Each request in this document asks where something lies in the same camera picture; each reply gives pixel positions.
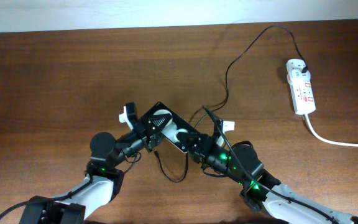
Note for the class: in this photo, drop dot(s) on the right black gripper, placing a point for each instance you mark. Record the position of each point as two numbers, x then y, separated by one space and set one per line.
202 150

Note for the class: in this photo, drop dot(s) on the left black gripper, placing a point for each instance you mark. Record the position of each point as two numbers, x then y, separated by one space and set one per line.
146 129

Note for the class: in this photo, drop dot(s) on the black Galaxy smartphone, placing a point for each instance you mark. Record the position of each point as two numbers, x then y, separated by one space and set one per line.
176 125

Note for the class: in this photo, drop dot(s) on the white power strip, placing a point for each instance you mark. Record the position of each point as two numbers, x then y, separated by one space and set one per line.
301 94

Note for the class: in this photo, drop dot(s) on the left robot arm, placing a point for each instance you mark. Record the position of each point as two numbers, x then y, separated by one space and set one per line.
103 181

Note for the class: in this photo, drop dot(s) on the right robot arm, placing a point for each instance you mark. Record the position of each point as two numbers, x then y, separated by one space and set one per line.
261 191

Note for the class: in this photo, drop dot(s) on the white USB charger adapter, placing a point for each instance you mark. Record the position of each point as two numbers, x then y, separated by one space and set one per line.
297 69

